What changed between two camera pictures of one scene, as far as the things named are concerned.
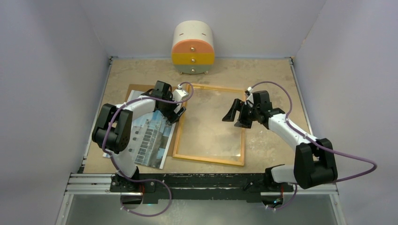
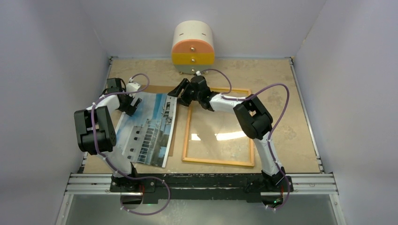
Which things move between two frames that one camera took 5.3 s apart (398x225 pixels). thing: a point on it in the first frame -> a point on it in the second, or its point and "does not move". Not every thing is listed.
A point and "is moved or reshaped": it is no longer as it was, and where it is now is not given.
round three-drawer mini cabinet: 193,49 does not move
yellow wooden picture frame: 202,135 is moved or reshaped
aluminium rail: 101,184 does not move
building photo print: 150,137 does not move
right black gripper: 238,105 -> 183,100
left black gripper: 171,116 -> 129,109
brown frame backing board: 173,138 does not move
